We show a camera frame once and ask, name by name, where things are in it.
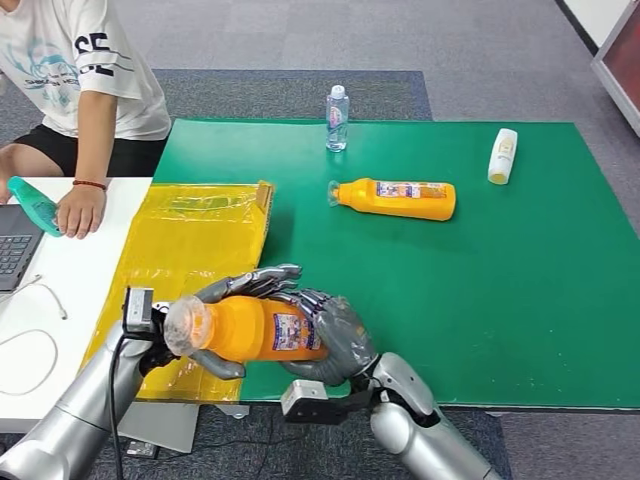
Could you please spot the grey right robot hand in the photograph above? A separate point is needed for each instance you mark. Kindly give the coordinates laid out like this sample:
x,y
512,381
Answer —
x,y
345,344

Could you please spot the clear plastic hand cover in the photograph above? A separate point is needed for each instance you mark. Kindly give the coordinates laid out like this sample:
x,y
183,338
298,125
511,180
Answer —
x,y
350,331

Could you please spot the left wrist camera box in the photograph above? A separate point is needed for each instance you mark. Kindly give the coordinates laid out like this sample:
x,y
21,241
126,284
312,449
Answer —
x,y
137,310

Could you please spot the grey table bracket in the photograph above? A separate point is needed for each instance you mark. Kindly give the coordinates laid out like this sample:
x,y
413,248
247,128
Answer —
x,y
232,411

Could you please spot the teal plastic bottle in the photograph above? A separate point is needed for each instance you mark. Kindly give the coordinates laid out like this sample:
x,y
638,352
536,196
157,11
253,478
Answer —
x,y
30,202

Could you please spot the grey power strip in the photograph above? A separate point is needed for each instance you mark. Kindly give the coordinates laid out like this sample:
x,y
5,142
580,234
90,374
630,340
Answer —
x,y
143,450

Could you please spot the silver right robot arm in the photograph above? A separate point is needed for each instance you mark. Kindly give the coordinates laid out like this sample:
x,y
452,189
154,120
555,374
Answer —
x,y
425,437

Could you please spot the person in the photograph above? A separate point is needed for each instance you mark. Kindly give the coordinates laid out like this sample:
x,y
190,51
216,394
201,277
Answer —
x,y
60,66

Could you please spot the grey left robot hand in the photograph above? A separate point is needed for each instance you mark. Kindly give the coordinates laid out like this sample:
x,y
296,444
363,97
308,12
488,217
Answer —
x,y
250,278

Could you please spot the green table mat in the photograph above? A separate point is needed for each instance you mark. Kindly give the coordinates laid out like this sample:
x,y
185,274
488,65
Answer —
x,y
450,298

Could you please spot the white plastic bottle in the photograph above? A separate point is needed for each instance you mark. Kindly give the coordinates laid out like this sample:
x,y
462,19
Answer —
x,y
503,156

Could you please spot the person's hand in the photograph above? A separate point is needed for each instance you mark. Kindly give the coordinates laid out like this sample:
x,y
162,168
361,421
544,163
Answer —
x,y
80,208

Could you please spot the white framed red panel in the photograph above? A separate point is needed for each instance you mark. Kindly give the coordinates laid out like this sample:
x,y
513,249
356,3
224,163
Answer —
x,y
625,66

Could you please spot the person's forearm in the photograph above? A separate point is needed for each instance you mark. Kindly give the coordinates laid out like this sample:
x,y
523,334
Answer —
x,y
95,139

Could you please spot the clear water bottle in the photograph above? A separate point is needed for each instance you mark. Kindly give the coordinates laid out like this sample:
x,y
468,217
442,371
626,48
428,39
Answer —
x,y
337,122

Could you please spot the grey desk side panel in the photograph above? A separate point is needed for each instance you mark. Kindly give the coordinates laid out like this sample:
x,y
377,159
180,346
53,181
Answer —
x,y
164,427

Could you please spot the dark grey laptop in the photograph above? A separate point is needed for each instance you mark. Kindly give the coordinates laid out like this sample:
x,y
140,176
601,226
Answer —
x,y
15,245

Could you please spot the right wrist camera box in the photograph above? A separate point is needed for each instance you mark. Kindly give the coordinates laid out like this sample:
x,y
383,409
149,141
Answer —
x,y
303,397

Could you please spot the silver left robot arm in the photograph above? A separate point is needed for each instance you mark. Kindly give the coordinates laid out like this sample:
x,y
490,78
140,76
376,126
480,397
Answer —
x,y
75,417

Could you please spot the orange bottle with clear cap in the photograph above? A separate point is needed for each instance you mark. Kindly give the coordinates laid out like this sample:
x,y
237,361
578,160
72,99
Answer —
x,y
240,328
400,205

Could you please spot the yellow plastic bag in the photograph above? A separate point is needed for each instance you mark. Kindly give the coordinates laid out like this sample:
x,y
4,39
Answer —
x,y
190,238

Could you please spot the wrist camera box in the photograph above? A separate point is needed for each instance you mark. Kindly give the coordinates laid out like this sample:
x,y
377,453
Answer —
x,y
137,310
303,397

